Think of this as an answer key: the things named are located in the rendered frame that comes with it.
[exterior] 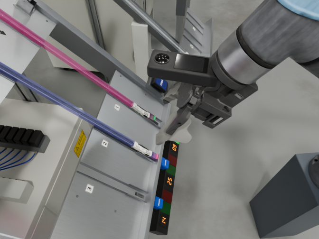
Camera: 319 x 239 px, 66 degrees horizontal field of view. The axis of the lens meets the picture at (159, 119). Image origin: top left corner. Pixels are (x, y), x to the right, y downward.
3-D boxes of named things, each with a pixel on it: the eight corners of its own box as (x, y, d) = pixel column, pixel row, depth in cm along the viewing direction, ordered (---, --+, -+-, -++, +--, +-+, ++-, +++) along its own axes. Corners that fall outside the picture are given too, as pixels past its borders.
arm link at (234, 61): (236, 50, 30) (235, 14, 35) (212, 72, 34) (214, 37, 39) (279, 78, 33) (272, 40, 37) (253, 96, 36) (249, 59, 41)
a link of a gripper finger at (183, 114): (173, 140, 43) (201, 102, 40) (165, 137, 43) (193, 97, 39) (170, 125, 47) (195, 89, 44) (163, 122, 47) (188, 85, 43)
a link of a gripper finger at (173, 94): (181, 112, 57) (202, 107, 48) (159, 101, 55) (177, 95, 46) (185, 100, 57) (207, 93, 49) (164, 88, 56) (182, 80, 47)
